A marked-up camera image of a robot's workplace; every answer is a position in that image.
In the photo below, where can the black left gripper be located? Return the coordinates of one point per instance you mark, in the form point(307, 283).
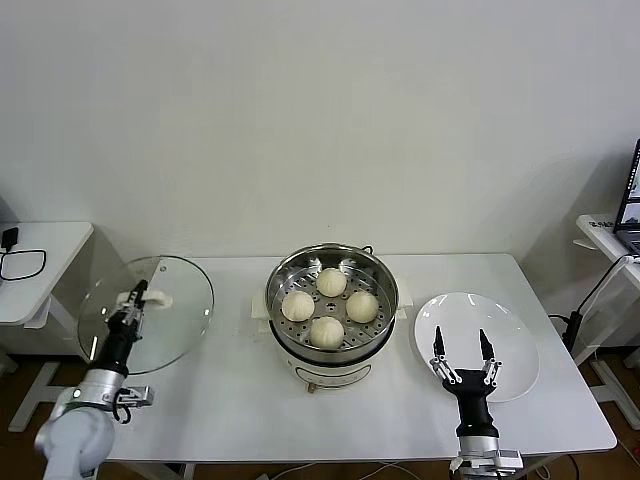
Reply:
point(120, 345)

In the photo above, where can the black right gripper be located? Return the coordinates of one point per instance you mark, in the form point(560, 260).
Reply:
point(475, 400)

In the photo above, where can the round glass pot lid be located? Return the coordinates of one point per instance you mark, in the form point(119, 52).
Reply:
point(185, 310)

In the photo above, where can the white steamed baozi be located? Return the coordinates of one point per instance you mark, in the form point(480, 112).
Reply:
point(327, 332)
point(331, 282)
point(362, 306)
point(298, 306)

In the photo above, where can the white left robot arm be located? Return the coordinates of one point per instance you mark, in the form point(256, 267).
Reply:
point(75, 440)

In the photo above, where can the stainless steel steamer basket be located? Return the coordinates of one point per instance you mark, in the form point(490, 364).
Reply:
point(372, 334)

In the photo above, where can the white round plate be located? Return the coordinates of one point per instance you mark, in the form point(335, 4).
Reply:
point(510, 320)

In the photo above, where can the white side table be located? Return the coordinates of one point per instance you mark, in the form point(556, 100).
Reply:
point(55, 250)

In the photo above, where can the white electric cooker base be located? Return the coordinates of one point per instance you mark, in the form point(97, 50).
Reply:
point(330, 372)

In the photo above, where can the grey furniture foot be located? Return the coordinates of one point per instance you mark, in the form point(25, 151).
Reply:
point(7, 364)

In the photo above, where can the black power adapter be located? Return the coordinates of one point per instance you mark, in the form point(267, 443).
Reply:
point(10, 239)

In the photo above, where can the dark open laptop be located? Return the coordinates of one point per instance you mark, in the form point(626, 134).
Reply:
point(631, 200)

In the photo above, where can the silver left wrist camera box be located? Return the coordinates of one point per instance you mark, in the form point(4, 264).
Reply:
point(137, 396)

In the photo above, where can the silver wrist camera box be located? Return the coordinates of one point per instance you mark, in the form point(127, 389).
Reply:
point(510, 459)
point(137, 396)

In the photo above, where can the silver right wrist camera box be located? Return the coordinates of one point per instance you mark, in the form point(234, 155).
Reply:
point(510, 459)

